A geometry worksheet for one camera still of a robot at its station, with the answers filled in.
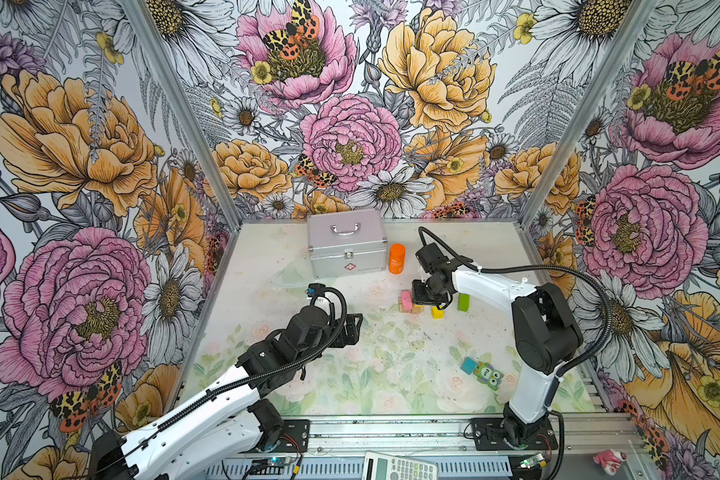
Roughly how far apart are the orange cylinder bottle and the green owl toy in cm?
39

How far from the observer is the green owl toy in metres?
0.83

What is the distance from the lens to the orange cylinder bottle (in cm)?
101
